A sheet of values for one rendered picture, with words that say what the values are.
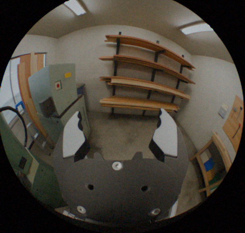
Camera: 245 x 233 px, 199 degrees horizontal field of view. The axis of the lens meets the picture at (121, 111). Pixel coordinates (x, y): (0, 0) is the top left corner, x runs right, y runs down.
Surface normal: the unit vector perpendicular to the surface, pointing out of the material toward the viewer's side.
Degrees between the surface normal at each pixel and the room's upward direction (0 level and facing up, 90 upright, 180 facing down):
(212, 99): 90
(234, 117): 90
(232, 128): 90
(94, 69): 90
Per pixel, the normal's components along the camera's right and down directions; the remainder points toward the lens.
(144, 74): 0.03, 0.55
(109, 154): 0.10, -0.84
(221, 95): -0.99, -0.07
